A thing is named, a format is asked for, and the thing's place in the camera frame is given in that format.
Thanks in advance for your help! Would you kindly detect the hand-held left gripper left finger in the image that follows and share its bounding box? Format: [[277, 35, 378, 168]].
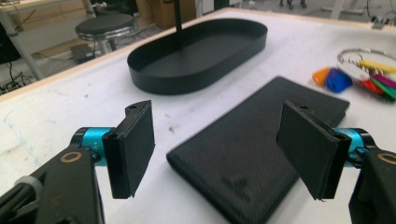
[[72, 100, 156, 200]]

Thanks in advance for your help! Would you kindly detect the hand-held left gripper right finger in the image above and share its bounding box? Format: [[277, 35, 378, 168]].
[[276, 100, 372, 201]]

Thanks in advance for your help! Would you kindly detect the black textured wallet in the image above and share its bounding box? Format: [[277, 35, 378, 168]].
[[166, 76, 350, 224]]

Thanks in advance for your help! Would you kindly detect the key ring with coloured keys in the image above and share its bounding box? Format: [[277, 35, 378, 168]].
[[312, 48, 396, 103]]

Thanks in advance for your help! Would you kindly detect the black oval tray with hanger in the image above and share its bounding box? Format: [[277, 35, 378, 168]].
[[126, 0, 269, 96]]

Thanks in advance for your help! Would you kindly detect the white foam table mat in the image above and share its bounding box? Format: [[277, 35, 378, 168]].
[[0, 8, 396, 224]]

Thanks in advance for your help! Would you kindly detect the light wooden table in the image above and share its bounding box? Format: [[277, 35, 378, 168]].
[[0, 7, 396, 104]]

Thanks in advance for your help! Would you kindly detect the dark power brick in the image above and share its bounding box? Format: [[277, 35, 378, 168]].
[[69, 43, 96, 65]]

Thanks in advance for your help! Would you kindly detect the black round stool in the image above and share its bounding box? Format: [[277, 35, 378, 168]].
[[75, 12, 138, 56]]

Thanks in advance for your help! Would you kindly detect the brown cardboard box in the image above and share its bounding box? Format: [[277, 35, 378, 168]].
[[136, 0, 197, 31]]

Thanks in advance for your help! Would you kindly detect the white desk leg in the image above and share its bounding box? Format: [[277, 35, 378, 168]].
[[0, 11, 45, 81]]

